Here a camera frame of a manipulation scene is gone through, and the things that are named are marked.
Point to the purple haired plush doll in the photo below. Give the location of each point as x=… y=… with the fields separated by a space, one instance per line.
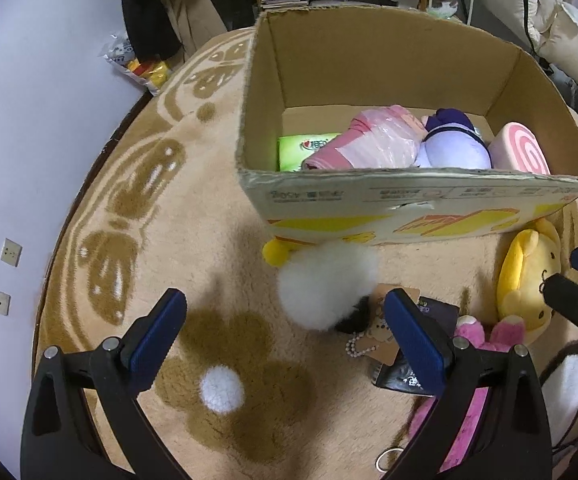
x=452 y=142

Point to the plastic bag with toys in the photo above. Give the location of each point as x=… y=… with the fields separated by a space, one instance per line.
x=151 y=74

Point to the beige patterned carpet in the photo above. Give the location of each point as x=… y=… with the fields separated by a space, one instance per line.
x=244 y=393

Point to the yellow dog plush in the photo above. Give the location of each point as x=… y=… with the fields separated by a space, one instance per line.
x=533 y=256

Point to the wall socket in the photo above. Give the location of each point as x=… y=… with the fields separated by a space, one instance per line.
x=10 y=252
x=5 y=301

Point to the upper wall socket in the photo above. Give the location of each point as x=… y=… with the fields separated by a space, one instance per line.
x=10 y=252

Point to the pink packaged item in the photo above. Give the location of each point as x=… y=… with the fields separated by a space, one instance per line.
x=386 y=137

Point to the white black fluffy plush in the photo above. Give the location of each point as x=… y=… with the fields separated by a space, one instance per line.
x=325 y=287

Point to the pink bear plush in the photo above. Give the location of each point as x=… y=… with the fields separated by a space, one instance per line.
x=503 y=336

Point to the brown paper tag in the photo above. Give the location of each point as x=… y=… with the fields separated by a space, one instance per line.
x=377 y=341

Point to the stack of books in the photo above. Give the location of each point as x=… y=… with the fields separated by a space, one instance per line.
x=281 y=4

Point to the lower wall socket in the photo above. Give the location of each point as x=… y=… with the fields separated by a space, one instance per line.
x=5 y=301

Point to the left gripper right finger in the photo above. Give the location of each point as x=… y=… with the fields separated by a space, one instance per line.
x=512 y=439

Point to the beige trench coat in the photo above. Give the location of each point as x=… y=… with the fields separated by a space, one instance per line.
x=195 y=22

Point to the cardboard box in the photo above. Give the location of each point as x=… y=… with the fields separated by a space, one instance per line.
x=313 y=71

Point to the green tissue pack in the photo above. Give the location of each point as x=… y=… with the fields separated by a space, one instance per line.
x=294 y=150

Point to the pink swirl plush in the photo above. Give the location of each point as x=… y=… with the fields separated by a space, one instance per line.
x=515 y=148

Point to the dark booklet card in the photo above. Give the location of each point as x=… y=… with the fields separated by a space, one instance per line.
x=423 y=332

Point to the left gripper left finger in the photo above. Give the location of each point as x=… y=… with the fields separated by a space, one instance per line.
x=59 y=437

